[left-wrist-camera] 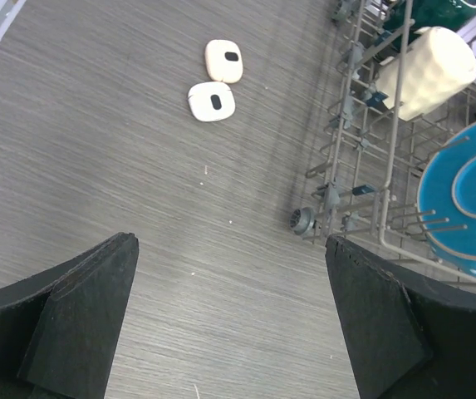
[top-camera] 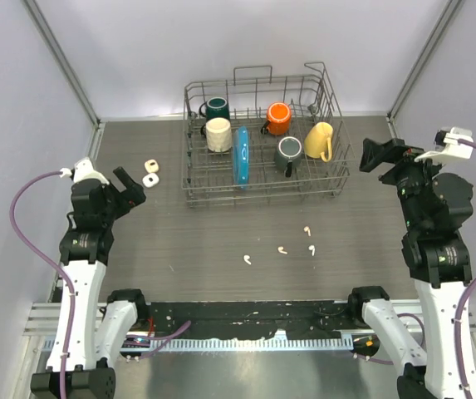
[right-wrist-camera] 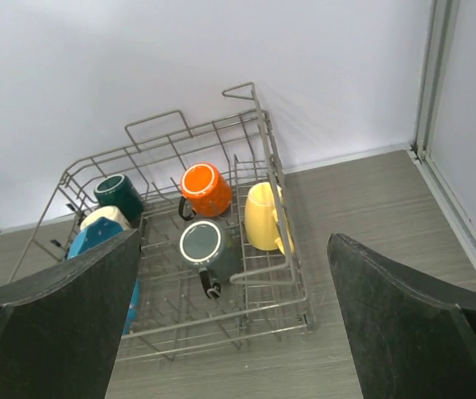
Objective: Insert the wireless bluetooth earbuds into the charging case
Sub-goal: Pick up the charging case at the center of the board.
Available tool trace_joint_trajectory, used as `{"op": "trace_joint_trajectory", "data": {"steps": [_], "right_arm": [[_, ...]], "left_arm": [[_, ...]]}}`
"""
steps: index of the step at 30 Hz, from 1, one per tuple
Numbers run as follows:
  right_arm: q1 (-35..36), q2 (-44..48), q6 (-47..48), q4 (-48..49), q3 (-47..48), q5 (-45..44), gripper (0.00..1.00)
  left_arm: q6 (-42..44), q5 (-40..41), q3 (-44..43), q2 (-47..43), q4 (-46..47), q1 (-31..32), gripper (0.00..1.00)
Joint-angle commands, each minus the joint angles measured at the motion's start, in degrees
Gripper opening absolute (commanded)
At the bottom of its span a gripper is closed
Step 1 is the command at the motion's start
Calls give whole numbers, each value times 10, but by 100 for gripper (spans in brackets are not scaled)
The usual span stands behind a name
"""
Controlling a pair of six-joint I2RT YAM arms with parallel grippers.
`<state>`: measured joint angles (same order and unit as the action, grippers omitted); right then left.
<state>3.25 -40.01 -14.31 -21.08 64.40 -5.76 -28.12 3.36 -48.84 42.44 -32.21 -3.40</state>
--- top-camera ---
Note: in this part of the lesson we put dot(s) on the white slotted cable duct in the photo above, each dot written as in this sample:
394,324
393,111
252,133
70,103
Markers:
278,343

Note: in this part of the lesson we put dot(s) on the grey mug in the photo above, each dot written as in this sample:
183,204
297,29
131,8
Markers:
288,155

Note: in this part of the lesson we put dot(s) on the blue plastic plate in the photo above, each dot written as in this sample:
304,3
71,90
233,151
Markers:
241,157

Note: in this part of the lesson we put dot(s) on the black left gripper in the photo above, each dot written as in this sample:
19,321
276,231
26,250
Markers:
125,203

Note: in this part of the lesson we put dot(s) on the orange mug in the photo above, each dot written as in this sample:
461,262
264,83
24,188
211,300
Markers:
278,119

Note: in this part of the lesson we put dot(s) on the yellow mug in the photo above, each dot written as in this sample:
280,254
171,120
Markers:
318,142

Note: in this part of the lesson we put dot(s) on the grey wire dish rack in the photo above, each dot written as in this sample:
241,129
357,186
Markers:
210,178

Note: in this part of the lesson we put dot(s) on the beige earbud charging case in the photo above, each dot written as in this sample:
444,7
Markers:
151,166

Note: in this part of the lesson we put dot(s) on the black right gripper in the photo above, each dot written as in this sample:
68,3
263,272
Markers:
395,150

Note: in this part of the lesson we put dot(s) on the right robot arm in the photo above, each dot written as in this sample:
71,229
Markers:
434,204

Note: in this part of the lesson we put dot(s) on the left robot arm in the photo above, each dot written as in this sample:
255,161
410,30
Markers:
82,361

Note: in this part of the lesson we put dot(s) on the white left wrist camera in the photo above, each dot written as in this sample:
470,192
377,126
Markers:
83,170

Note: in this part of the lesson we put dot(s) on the dark green mug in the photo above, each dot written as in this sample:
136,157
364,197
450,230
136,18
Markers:
215,107

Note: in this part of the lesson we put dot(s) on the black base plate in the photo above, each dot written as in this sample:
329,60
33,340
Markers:
251,320

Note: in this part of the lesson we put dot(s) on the cream ribbed mug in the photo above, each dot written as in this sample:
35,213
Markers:
218,134

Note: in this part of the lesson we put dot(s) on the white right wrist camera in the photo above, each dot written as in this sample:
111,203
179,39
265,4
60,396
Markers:
451,144

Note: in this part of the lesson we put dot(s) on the white earbud charging case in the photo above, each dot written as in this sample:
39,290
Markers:
150,180

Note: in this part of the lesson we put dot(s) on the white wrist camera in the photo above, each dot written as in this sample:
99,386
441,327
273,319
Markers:
83,170
451,144

